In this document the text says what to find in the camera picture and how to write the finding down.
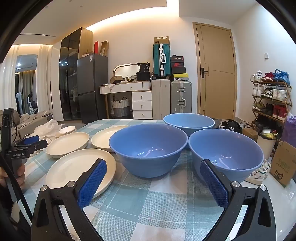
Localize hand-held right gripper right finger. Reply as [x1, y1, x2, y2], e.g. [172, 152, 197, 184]
[200, 159, 277, 241]

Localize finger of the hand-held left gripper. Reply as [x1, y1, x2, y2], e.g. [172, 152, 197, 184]
[16, 136, 40, 147]
[27, 139, 48, 152]

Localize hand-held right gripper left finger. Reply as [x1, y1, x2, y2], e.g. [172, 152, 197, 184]
[31, 159, 108, 241]

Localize cream plate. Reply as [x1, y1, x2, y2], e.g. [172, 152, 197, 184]
[45, 148, 116, 199]
[46, 132, 90, 159]
[91, 126, 130, 153]

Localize blue bowl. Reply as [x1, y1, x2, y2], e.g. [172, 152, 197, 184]
[188, 129, 264, 183]
[109, 123, 188, 178]
[163, 113, 215, 138]

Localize person's left hand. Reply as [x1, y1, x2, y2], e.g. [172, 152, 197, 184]
[0, 162, 26, 193]

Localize beige sofa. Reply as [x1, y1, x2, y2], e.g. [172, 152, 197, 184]
[11, 110, 53, 137]

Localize white plastic bag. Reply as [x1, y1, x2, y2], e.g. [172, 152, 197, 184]
[30, 119, 67, 140]

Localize small white dish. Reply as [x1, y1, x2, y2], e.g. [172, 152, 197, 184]
[59, 126, 77, 134]

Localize white green sneaker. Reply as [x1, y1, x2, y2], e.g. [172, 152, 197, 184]
[261, 160, 272, 179]
[245, 167, 269, 186]

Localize teal white checked tablecloth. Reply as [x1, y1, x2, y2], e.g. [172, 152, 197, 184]
[11, 119, 249, 241]

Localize scattered shoes pile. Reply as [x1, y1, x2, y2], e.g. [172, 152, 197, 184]
[217, 119, 251, 133]

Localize white curtain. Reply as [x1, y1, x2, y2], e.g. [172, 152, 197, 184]
[36, 45, 61, 115]

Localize small cardboard box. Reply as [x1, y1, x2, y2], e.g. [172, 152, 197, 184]
[242, 127, 259, 142]

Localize white trash bin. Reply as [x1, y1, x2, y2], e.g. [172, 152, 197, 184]
[257, 133, 277, 160]

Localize cat print cardboard box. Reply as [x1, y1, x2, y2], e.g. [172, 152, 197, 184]
[269, 140, 296, 188]

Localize woven basket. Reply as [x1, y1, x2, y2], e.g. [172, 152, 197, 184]
[112, 97, 130, 117]

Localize black glass cabinet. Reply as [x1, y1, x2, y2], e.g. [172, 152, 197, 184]
[58, 27, 93, 121]

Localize grey refrigerator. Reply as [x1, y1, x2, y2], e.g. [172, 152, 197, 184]
[77, 53, 109, 124]

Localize silver suitcase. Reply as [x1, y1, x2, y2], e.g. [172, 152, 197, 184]
[170, 80, 193, 114]

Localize purple bag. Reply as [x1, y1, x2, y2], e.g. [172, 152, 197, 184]
[281, 116, 296, 149]

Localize white vanity desk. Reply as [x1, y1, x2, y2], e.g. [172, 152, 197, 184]
[99, 80, 153, 120]

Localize beige suitcase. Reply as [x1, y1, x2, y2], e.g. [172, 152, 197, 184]
[151, 76, 171, 120]

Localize open cardboard box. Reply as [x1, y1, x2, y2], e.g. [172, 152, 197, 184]
[110, 75, 126, 84]

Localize rows of shelved shoes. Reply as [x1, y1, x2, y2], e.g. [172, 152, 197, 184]
[251, 69, 290, 121]

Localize wooden shoe rack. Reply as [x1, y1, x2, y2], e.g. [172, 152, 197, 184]
[251, 70, 293, 130]

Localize wooden door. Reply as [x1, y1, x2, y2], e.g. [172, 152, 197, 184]
[193, 22, 237, 121]

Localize tall cardboard box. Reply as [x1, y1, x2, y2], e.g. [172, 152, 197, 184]
[100, 40, 110, 56]

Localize arched mirror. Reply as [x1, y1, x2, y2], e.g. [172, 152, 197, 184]
[113, 63, 152, 81]

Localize black paper bag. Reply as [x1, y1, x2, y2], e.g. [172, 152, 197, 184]
[136, 62, 152, 81]

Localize teal suitcase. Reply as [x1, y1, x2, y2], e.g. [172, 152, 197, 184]
[153, 43, 171, 78]

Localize flat cardboard box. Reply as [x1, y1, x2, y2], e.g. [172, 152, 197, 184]
[153, 36, 171, 45]

